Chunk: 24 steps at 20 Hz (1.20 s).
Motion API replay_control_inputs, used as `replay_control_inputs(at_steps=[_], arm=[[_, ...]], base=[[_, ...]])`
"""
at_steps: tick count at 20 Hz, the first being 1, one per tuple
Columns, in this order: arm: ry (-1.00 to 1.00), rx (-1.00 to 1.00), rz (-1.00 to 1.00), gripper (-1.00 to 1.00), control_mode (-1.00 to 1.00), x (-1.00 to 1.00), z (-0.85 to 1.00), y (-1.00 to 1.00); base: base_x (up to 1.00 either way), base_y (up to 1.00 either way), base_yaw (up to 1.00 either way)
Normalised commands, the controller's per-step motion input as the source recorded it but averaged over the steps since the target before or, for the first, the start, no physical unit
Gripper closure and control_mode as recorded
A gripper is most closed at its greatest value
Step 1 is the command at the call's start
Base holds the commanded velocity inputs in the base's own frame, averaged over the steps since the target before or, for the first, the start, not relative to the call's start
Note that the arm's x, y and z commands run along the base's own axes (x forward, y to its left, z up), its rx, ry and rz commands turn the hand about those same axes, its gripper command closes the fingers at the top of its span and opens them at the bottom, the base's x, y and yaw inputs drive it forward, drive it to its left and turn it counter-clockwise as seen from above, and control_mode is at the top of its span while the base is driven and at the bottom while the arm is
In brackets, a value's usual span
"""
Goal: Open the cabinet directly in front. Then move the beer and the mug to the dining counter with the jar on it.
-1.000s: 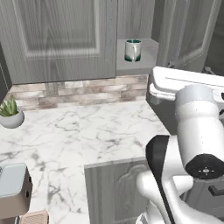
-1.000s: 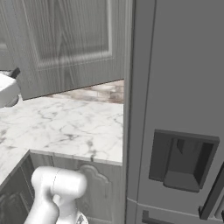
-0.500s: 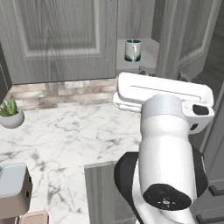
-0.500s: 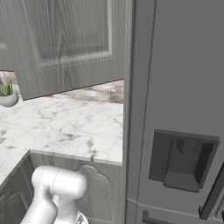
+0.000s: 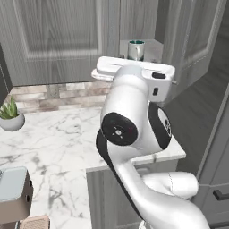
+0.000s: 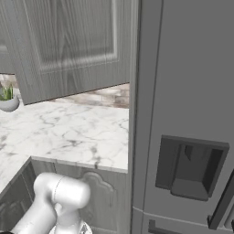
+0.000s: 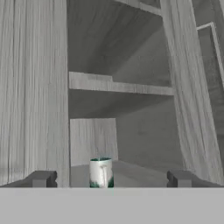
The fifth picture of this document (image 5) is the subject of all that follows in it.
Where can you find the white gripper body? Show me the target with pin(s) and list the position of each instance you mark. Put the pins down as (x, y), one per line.
(110, 64)

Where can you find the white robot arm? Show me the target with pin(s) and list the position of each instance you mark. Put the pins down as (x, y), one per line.
(128, 101)

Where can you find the white mug with teal inside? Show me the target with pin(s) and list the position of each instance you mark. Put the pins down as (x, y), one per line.
(136, 50)

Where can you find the grey base cabinet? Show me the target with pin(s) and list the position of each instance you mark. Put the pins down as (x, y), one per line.
(104, 199)

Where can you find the tall grey cabinet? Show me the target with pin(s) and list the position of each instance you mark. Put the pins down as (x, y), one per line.
(216, 167)

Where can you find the dark appliance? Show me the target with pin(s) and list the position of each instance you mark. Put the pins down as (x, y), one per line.
(3, 77)

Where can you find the green plant in white pot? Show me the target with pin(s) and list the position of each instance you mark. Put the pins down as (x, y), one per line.
(10, 117)

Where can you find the pink woven object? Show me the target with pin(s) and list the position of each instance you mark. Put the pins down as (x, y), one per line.
(34, 223)

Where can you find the narrow grey wall cabinet door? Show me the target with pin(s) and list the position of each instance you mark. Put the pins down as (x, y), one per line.
(131, 18)

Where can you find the grey panelled wall cabinet door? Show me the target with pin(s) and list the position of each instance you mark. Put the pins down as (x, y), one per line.
(56, 32)

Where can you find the grey wall socket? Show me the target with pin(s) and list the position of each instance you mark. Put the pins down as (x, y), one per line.
(52, 91)

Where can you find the open grey wall cabinet door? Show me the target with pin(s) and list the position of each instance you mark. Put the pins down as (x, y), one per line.
(190, 44)

